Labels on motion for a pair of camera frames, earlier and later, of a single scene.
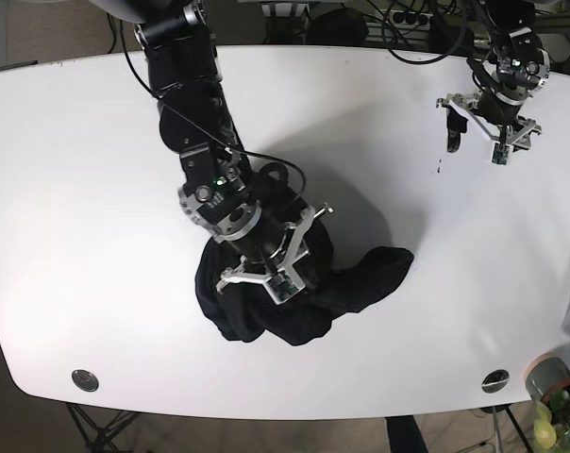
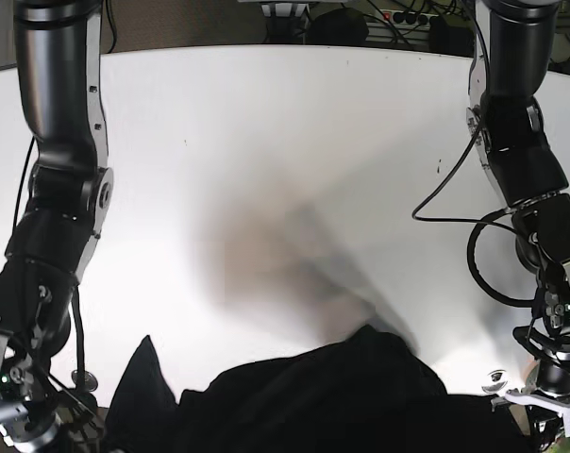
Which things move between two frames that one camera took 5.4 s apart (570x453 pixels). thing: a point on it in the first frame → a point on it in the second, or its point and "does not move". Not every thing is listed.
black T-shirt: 249,310 → 361,392
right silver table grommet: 494,380 does not move
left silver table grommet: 85,380 does not move
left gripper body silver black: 500,120 → 559,386
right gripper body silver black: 272,251 → 54,422
